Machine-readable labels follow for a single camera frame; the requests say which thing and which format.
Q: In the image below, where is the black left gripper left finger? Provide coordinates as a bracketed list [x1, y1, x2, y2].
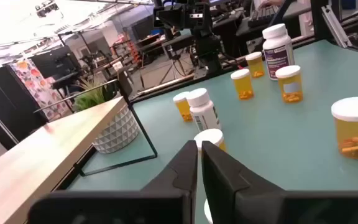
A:
[28, 139, 198, 224]

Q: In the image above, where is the white aspirin bottle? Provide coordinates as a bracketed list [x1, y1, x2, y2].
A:
[186, 88, 223, 133]

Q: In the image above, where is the black keyboard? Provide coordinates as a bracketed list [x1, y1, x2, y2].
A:
[247, 5, 281, 28]

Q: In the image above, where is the black monitor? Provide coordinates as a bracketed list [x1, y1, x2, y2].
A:
[29, 45, 83, 81]

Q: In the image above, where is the large white bottle purple label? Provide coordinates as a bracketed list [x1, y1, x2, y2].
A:
[262, 23, 295, 81]

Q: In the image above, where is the green table mat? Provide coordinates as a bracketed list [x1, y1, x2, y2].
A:
[68, 39, 358, 224]

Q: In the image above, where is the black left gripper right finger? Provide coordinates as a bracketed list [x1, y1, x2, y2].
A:
[201, 141, 358, 224]

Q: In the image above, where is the orange pill bottle white cap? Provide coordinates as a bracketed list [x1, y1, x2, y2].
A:
[275, 65, 304, 104]
[245, 51, 265, 79]
[230, 68, 255, 101]
[193, 128, 228, 153]
[203, 198, 213, 224]
[331, 96, 358, 161]
[172, 91, 194, 123]

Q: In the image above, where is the black tripod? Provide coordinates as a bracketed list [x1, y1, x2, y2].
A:
[158, 46, 188, 85]

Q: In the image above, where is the succulent plant white patterned pot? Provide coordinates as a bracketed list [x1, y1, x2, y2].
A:
[72, 77, 141, 155]

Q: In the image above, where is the black partition panel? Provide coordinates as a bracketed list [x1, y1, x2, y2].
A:
[0, 64, 49, 151]

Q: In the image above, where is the person's hand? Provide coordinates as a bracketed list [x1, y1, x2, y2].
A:
[258, 0, 284, 9]

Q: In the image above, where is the wooden shelf black metal frame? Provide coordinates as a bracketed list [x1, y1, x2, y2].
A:
[0, 73, 158, 224]

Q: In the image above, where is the floral patterned fabric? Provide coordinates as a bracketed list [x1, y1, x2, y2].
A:
[9, 58, 71, 121]

